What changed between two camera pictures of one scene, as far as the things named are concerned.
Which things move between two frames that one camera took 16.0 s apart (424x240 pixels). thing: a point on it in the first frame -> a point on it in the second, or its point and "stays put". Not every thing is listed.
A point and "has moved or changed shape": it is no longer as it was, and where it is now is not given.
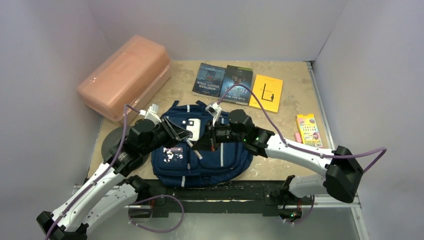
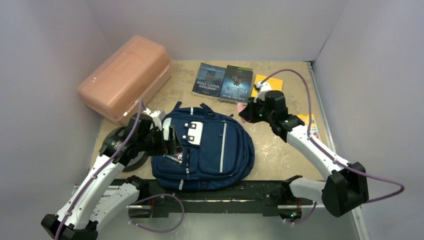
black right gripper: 212,135 -> 251,112
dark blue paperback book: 238,94 stays put
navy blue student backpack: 181,164 stays put
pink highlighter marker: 298,137 has moved or changed shape
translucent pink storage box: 133,75 stays put
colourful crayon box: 308,127 stays put
